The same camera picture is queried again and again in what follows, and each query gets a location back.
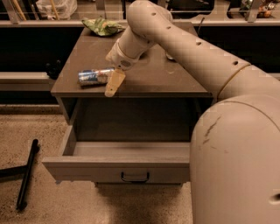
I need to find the green chip bag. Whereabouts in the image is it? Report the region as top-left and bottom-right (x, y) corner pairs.
(81, 17), (125, 37)

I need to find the black stand leg left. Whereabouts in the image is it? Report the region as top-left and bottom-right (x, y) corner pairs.
(0, 139), (40, 211)

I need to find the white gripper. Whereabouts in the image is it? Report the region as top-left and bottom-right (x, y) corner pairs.
(105, 39), (140, 97)

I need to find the black drawer handle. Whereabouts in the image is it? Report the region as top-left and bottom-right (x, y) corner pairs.
(121, 172), (150, 184)

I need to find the open grey top drawer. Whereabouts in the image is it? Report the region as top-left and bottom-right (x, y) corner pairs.
(42, 125), (192, 184)

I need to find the white plastic bag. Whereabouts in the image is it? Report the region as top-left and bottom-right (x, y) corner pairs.
(36, 0), (77, 20)

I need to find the black object on ledge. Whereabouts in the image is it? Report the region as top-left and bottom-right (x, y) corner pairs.
(45, 60), (61, 80)

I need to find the blue silver redbull can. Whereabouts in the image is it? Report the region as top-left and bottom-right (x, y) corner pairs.
(78, 67), (114, 86)

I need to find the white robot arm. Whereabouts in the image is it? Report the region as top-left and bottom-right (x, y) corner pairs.
(108, 0), (280, 224)

